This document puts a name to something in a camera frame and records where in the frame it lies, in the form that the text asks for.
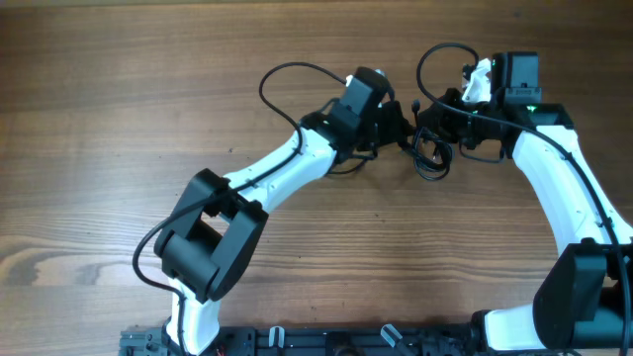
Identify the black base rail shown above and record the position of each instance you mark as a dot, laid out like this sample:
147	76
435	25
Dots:
440	340

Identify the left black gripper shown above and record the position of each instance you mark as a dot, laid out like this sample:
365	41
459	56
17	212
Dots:
400	126

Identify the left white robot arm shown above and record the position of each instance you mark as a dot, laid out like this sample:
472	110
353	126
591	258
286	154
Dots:
210	237

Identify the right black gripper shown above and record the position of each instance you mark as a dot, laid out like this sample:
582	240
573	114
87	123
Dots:
440	117

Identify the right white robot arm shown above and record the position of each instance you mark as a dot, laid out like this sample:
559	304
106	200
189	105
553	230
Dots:
585	301

